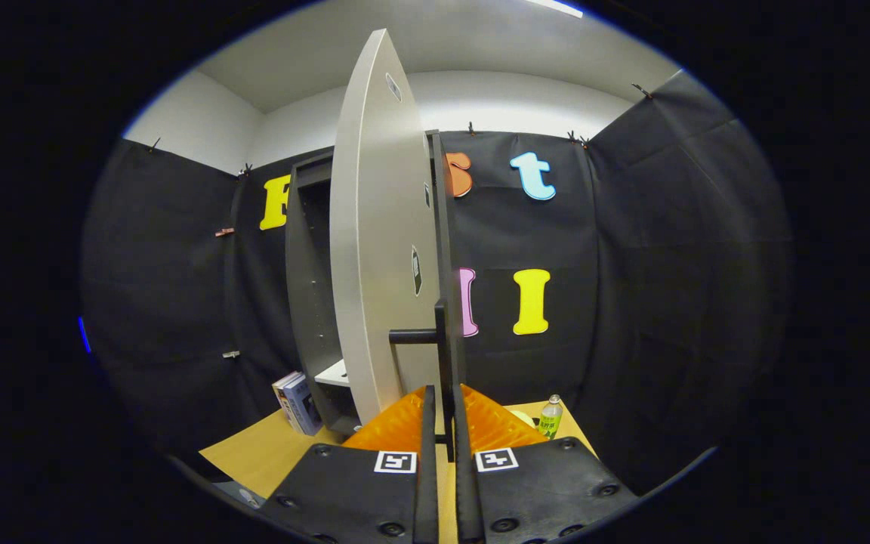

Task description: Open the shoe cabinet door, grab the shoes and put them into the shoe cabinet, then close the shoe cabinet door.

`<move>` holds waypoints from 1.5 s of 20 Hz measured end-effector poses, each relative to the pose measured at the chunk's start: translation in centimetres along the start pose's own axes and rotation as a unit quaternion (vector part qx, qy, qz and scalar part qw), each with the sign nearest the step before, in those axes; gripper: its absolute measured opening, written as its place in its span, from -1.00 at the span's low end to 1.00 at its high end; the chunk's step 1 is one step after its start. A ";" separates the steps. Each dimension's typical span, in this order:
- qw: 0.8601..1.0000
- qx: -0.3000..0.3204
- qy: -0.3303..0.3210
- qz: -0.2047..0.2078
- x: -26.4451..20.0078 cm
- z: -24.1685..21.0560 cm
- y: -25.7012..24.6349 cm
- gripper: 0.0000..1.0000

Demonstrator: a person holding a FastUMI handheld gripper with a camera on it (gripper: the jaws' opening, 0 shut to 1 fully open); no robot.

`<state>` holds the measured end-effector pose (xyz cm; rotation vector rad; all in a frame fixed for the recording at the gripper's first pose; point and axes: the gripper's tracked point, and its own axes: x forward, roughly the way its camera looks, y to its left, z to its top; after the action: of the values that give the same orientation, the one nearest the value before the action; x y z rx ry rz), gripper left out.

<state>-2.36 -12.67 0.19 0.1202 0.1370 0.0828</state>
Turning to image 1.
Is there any green label plastic bottle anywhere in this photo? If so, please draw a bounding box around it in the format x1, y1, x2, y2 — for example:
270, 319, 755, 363
538, 394, 564, 440

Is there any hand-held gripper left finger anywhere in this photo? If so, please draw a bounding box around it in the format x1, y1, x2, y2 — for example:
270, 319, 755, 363
261, 385, 440, 544

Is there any black door handle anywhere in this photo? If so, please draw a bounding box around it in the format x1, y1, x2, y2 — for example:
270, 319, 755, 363
388, 298, 457, 463

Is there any black backdrop cloth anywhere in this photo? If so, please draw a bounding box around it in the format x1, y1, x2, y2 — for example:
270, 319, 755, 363
80, 70, 794, 496

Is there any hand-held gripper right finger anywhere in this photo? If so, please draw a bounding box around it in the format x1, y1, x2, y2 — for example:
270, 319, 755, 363
450, 384, 640, 544

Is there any long ceiling light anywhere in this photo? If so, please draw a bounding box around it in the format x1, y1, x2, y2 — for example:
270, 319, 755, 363
526, 0, 585, 19

